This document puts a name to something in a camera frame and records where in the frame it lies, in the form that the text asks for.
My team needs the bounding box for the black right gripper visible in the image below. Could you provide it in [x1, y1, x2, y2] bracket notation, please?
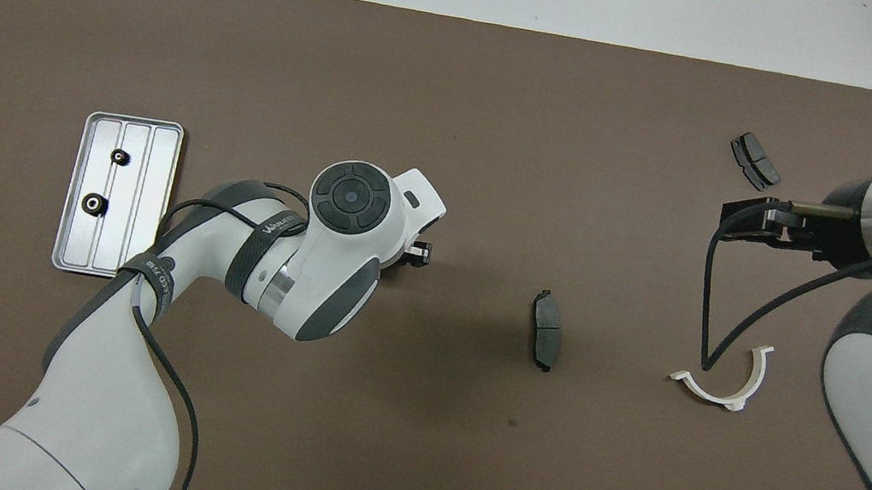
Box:
[716, 195, 872, 271]

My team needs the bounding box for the silver metal tray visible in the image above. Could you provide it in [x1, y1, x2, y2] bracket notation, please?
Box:
[50, 107, 186, 286]

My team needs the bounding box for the short dark brake pad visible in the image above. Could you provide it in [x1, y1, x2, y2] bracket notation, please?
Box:
[724, 130, 787, 194]

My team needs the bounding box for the brown table mat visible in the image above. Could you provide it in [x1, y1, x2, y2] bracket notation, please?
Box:
[0, 0, 872, 490]

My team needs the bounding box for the long dark brake pad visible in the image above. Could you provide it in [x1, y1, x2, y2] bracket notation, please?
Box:
[524, 287, 570, 375]

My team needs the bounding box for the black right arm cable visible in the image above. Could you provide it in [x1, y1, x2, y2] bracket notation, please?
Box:
[690, 187, 872, 396]

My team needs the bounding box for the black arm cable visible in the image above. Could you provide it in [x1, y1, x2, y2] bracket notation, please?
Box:
[690, 187, 872, 396]
[104, 165, 317, 490]

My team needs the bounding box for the white half-ring clamp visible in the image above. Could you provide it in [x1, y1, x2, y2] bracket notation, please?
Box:
[665, 333, 775, 416]

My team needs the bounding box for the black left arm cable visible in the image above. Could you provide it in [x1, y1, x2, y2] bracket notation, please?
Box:
[104, 165, 317, 490]

